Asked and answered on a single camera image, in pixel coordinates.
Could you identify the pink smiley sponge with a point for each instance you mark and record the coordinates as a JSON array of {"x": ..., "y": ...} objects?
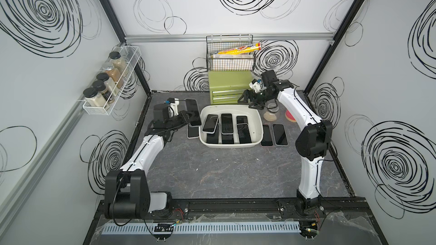
[{"x": 290, "y": 117}]

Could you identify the white plastic storage box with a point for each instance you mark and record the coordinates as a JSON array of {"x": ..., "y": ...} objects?
[{"x": 254, "y": 124}]

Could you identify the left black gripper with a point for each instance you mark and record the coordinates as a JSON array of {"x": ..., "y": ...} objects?
[{"x": 183, "y": 120}]

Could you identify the spice jar silver lid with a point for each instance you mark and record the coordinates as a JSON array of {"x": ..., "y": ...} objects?
[{"x": 114, "y": 73}]

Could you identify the black phone table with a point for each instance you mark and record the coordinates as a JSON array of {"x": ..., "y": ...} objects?
[{"x": 192, "y": 106}]

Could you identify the green metal tool chest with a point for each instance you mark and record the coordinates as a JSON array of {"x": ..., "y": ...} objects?
[{"x": 227, "y": 87}]

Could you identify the aluminium wall rail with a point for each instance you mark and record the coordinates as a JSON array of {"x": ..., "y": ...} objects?
[{"x": 168, "y": 38}]

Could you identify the black wire basket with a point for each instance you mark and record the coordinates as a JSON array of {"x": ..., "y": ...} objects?
[{"x": 229, "y": 62}]

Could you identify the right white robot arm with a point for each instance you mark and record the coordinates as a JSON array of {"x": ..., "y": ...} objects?
[{"x": 313, "y": 141}]

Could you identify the white slotted cable duct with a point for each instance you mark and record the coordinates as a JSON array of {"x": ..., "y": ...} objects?
[{"x": 203, "y": 228}]

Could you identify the glass jar with powder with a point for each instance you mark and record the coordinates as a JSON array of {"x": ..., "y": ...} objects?
[{"x": 271, "y": 112}]

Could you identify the yellow snack package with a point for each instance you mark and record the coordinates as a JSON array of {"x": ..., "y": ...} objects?
[{"x": 242, "y": 50}]

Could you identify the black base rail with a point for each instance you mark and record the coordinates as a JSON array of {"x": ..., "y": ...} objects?
[{"x": 188, "y": 209}]

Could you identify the clear wall spice rack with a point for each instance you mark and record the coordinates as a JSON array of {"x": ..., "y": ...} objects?
[{"x": 119, "y": 108}]

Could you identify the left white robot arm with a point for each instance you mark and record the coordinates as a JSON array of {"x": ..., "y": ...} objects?
[{"x": 127, "y": 195}]

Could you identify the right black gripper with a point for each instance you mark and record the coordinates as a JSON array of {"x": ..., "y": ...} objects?
[{"x": 246, "y": 93}]

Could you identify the black phone in box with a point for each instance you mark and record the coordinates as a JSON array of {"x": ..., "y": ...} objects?
[
  {"x": 212, "y": 138},
  {"x": 227, "y": 139}
]

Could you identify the spice jar black lid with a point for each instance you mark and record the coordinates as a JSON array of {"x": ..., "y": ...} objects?
[
  {"x": 109, "y": 82},
  {"x": 94, "y": 98},
  {"x": 118, "y": 61},
  {"x": 100, "y": 86}
]

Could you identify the black phone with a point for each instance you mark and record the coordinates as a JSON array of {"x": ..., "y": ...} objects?
[
  {"x": 227, "y": 139},
  {"x": 212, "y": 138},
  {"x": 267, "y": 140}
]

